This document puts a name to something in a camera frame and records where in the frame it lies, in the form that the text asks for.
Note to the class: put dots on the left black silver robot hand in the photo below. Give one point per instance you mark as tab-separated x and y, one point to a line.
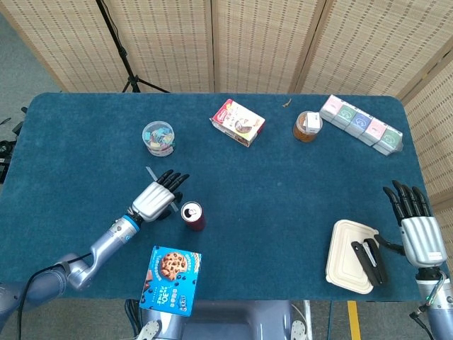
154	202

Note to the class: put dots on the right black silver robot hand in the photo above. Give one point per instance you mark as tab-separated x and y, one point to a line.
423	241

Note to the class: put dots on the clear plastic straw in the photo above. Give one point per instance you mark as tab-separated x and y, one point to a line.
150	172

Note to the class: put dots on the red soda can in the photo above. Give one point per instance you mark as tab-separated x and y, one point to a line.
194	221

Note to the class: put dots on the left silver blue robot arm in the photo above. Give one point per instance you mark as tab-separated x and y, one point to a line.
106	244

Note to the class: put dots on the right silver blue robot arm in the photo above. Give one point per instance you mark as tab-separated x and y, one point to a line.
440	315

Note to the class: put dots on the black stapler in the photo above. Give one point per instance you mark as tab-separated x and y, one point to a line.
369	265

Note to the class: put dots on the clear jar of colourful clips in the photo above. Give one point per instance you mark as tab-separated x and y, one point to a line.
159	140

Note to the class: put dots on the beige lidded lunch container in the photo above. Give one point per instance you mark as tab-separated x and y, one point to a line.
343	258

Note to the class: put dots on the blue chocolate chip cookie box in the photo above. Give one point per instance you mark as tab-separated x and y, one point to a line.
170	283

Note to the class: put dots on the blue carpet table cover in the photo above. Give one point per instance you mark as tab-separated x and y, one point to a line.
265	212

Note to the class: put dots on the white red snack box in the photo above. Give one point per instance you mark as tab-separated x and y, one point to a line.
237	122

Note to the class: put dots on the wrapped pack of pastel boxes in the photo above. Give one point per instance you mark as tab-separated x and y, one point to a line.
361	122

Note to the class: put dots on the grey blue robot torso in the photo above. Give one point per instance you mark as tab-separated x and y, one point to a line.
219	322

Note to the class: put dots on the black tripod stand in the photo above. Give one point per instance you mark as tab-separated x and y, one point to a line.
122	53

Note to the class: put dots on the black equipment beside table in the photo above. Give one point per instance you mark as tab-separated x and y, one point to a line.
5	148

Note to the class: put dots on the small white box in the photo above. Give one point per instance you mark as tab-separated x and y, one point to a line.
313	122

